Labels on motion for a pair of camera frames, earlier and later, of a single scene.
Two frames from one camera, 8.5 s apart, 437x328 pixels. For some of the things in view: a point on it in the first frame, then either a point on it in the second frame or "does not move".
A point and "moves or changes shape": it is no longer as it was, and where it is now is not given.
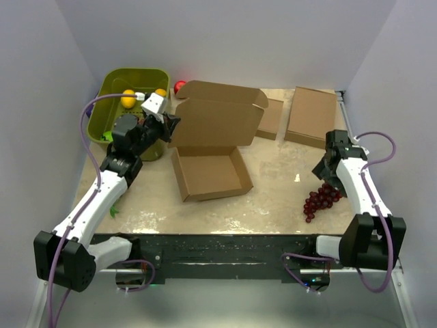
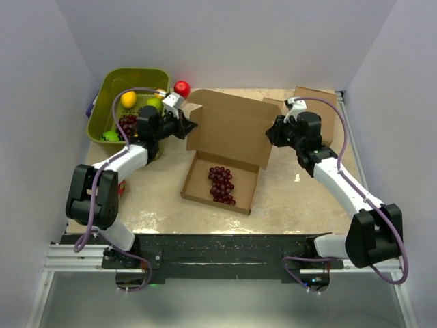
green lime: (108, 136) does not move
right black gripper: (321, 171) -> (274, 133)
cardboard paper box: (209, 125) moves or changes shape
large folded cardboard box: (313, 114) does not move
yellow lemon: (128, 102) does not move
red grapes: (323, 199) -> (221, 185)
